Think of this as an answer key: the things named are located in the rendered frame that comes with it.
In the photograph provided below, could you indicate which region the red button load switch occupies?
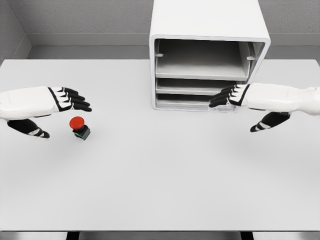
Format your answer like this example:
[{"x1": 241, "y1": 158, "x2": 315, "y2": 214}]
[{"x1": 69, "y1": 116, "x2": 91, "y2": 141}]

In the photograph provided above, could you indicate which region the white tabletop storage cabinet shell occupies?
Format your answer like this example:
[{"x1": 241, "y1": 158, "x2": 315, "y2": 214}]
[{"x1": 148, "y1": 0, "x2": 272, "y2": 112}]

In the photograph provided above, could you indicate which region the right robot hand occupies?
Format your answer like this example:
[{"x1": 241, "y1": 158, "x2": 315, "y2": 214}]
[{"x1": 208, "y1": 83, "x2": 310, "y2": 133}]

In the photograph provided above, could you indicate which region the white cabinet drawer tray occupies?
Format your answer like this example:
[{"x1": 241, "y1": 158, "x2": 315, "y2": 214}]
[
  {"x1": 155, "y1": 93, "x2": 238, "y2": 112},
  {"x1": 155, "y1": 55, "x2": 251, "y2": 82},
  {"x1": 155, "y1": 78, "x2": 241, "y2": 96}
]

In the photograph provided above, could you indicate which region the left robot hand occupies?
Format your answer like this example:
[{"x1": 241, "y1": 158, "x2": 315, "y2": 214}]
[{"x1": 0, "y1": 86, "x2": 93, "y2": 139}]

